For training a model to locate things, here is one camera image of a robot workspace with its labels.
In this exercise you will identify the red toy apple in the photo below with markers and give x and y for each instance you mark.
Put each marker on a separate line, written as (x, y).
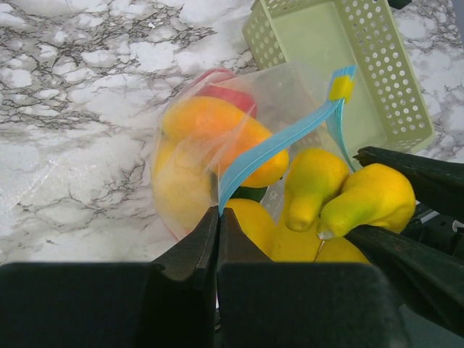
(207, 85)

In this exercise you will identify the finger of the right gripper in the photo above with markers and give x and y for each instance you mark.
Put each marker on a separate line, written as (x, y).
(430, 282)
(437, 184)

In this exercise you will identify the clear zip top bag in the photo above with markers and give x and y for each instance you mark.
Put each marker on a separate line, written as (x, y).
(300, 110)

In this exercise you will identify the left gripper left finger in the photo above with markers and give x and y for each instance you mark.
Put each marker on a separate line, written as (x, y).
(168, 302)

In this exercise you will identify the yellow toy banana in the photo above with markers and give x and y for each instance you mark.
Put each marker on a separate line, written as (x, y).
(324, 201)

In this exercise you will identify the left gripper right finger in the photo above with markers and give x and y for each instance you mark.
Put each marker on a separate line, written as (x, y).
(283, 304)

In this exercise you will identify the green toy avocado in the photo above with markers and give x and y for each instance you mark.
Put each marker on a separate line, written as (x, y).
(255, 194)

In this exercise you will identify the orange yellow toy mango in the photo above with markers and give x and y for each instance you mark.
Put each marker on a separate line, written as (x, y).
(215, 130)

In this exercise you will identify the yellow toy lemon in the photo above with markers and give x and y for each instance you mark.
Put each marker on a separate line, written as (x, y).
(181, 186)
(255, 222)

